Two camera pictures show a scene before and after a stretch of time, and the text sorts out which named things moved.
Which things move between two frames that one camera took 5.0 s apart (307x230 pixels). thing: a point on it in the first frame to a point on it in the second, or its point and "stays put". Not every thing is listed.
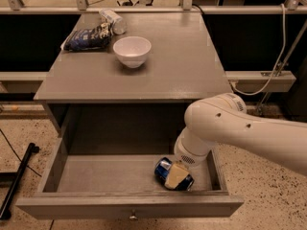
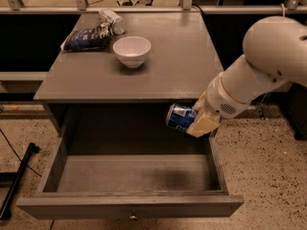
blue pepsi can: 161,170 to 179,116
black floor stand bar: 6,209 stays put
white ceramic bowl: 131,51 stays put
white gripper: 188,157 to 221,99
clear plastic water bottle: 116,21 stays put
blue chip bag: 94,37 stays put
